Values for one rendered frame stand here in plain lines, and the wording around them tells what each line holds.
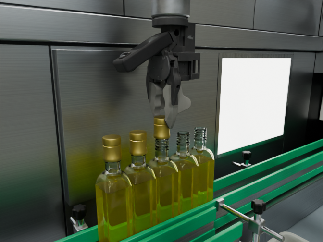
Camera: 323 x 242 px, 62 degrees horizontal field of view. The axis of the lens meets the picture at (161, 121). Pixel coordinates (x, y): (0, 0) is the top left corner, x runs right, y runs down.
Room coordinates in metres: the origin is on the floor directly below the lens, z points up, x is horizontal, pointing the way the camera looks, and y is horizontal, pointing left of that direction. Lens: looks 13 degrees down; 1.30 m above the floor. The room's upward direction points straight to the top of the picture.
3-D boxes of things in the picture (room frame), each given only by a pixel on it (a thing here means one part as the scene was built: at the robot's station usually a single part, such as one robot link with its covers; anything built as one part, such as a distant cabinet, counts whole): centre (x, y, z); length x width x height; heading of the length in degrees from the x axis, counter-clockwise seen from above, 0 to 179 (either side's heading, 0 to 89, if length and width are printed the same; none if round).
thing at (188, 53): (0.56, -0.02, 1.32); 0.09 x 0.08 x 0.12; 126
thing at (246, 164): (0.83, -0.26, 0.94); 0.07 x 0.04 x 0.13; 37
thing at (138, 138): (0.51, 0.05, 1.14); 0.04 x 0.04 x 0.04
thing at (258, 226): (0.53, -0.19, 0.95); 0.17 x 0.03 x 0.12; 37
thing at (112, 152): (0.48, 0.09, 1.14); 0.04 x 0.04 x 0.04
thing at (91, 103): (0.82, -0.15, 1.15); 0.90 x 0.03 x 0.34; 127
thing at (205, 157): (0.62, -0.09, 0.99); 0.06 x 0.06 x 0.21; 37
